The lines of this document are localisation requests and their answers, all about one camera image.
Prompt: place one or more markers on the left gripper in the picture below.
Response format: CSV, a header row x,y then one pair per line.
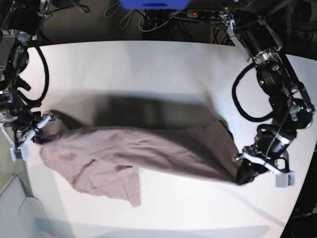
x,y
254,163

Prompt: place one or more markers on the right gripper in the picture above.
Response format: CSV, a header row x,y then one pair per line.
x,y
19,135

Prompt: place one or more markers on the mauve t-shirt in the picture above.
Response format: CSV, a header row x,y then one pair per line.
x,y
105,161

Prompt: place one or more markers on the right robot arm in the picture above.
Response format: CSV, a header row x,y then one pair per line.
x,y
20,23

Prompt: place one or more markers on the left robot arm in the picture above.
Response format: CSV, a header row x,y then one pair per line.
x,y
291,105

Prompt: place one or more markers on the white cabinet corner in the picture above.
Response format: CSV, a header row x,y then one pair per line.
x,y
20,215

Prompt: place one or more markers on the blue box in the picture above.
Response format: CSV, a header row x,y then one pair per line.
x,y
154,4

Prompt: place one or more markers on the black power strip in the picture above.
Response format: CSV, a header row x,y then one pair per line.
x,y
203,14

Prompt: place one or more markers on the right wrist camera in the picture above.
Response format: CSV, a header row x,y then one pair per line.
x,y
19,153

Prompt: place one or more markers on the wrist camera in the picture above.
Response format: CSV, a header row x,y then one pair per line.
x,y
284,180
19,153

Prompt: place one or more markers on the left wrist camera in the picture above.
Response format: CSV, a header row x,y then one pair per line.
x,y
284,180

